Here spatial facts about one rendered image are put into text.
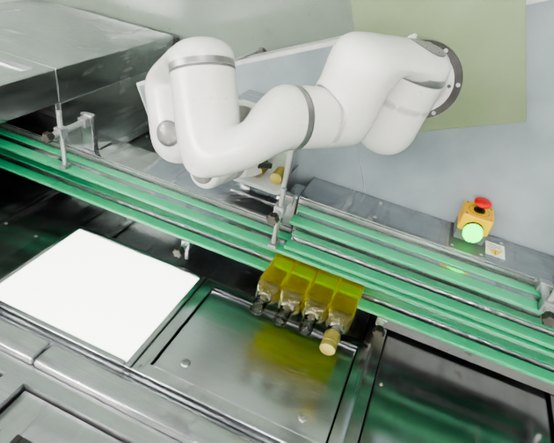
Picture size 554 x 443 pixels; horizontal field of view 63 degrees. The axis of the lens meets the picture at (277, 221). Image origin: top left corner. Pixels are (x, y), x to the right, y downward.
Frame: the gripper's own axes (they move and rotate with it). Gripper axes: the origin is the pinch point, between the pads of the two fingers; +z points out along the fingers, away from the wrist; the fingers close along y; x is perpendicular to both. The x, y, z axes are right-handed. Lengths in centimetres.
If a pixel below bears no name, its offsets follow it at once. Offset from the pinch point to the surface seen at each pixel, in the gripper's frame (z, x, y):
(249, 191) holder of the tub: 4.6, -11.0, -1.0
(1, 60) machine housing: -1, 7, -86
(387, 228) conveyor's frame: -5.5, -6.5, 38.5
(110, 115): 32, -7, -71
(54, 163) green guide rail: -11, -15, -54
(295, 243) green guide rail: -9.7, -15.9, 18.8
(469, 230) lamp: -4, -2, 56
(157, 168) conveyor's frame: 0.6, -11.4, -28.4
